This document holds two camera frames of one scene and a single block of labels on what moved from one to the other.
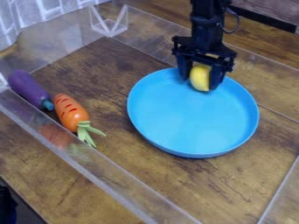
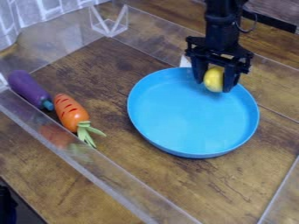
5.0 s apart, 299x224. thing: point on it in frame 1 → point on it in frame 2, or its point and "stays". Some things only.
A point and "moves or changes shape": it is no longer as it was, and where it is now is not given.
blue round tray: (188, 122) stays
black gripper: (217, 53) → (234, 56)
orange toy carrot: (74, 117) stays
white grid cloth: (23, 13) stays
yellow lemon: (201, 75) moves or changes shape
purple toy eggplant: (26, 87) stays
